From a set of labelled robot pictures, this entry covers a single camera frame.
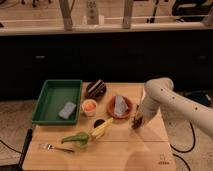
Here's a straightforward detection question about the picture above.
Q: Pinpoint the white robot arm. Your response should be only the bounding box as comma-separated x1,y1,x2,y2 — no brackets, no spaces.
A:
136,77,213,139

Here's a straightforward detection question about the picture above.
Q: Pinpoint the small black round bowl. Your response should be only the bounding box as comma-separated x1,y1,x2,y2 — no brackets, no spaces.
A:
93,119,105,128

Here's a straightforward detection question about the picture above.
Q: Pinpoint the green plastic tray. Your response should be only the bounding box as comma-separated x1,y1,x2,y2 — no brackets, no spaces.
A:
32,80,82,125

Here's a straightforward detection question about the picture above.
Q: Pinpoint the black tool handle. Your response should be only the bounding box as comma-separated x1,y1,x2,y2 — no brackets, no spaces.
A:
18,128,33,171

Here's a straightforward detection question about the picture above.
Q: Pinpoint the wooden post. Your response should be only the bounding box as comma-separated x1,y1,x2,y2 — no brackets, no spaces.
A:
122,0,134,29
59,0,72,31

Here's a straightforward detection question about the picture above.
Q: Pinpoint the green pepper toy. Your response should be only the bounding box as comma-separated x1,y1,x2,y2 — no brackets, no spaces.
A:
61,132,89,148

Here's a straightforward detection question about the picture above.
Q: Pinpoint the chocolate layer cake slice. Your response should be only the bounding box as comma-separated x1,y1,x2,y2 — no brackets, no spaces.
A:
85,80,107,100

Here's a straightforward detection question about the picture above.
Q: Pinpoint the white cup with orange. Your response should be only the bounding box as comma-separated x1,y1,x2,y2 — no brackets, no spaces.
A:
81,99,97,116

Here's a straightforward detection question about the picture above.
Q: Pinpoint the left wooden post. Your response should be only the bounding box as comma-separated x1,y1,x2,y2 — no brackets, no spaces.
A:
59,0,72,31

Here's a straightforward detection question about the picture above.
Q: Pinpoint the dark purple grape bunch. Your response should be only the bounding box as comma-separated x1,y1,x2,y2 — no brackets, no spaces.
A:
131,116,143,129

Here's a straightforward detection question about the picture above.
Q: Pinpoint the grey blue sponge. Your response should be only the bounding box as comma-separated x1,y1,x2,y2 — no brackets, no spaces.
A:
58,102,76,120

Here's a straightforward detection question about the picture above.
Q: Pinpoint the silver fork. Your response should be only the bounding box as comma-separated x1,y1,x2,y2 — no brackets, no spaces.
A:
42,143,75,153

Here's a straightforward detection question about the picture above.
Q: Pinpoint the grey folded cloth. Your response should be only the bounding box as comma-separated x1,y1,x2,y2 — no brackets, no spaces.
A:
114,95,128,116

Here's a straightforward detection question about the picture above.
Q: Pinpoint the right wooden post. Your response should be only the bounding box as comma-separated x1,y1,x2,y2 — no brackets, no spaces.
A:
122,0,134,29

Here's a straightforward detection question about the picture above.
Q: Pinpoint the orange brown plate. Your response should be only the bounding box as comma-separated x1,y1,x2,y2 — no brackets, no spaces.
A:
106,97,133,119

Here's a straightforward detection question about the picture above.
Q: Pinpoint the yellow banana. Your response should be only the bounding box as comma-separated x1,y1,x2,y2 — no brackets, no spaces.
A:
91,118,113,137

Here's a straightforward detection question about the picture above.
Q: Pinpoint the black cable on right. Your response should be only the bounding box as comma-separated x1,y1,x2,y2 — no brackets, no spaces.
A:
169,122,197,171

